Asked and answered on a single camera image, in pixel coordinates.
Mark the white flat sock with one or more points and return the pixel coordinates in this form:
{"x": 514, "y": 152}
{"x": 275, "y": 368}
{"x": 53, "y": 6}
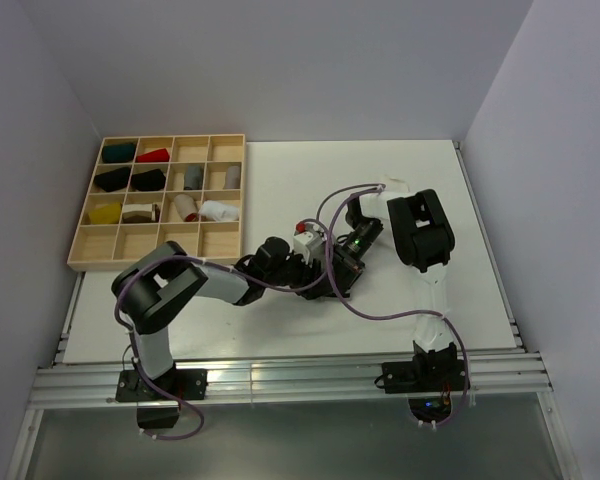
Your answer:
{"x": 396, "y": 185}

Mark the aluminium frame rail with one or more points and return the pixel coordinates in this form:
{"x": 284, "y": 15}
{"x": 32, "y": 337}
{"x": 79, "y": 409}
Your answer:
{"x": 322, "y": 378}

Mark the dark green rolled sock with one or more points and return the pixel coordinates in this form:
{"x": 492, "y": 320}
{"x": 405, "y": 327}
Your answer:
{"x": 118, "y": 153}

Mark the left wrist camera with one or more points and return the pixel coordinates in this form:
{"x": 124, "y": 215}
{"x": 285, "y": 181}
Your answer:
{"x": 309, "y": 242}

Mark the red rolled sock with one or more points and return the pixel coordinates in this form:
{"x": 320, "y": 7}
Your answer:
{"x": 155, "y": 156}

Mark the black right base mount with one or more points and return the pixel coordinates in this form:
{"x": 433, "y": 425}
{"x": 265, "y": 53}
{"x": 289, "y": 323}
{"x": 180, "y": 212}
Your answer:
{"x": 415, "y": 377}

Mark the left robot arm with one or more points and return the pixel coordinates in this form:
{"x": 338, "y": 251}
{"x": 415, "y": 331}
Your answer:
{"x": 151, "y": 293}

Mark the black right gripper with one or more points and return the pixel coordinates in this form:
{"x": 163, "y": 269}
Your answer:
{"x": 348, "y": 269}

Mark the wooden compartment tray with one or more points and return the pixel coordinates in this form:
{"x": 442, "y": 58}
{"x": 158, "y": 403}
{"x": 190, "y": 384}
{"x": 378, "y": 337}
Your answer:
{"x": 117, "y": 246}

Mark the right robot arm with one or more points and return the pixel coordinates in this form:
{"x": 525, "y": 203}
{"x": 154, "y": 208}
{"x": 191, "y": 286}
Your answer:
{"x": 423, "y": 240}

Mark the black rolled sock left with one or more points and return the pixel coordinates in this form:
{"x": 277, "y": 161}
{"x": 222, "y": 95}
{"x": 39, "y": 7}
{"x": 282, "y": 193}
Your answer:
{"x": 113, "y": 180}

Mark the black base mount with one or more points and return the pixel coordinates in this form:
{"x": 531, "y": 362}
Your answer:
{"x": 415, "y": 377}
{"x": 179, "y": 385}

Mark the beige rolled sock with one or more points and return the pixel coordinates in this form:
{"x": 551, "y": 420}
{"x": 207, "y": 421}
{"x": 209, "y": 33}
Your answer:
{"x": 186, "y": 207}

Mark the white brown rolled sock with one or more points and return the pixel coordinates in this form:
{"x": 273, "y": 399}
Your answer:
{"x": 138, "y": 213}

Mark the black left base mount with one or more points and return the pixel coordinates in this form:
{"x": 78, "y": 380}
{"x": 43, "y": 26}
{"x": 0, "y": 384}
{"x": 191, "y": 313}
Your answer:
{"x": 179, "y": 385}

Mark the black rolled sock right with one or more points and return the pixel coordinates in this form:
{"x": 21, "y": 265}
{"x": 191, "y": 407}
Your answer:
{"x": 148, "y": 181}

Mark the light grey rolled sock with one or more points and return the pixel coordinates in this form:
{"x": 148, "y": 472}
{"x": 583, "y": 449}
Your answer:
{"x": 233, "y": 178}

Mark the black rolled sock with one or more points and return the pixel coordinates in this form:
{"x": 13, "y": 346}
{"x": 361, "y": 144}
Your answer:
{"x": 148, "y": 181}
{"x": 113, "y": 180}

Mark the yellow rolled sock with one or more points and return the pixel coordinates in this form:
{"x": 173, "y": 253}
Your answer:
{"x": 108, "y": 214}

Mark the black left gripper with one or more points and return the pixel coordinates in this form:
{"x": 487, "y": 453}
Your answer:
{"x": 311, "y": 283}

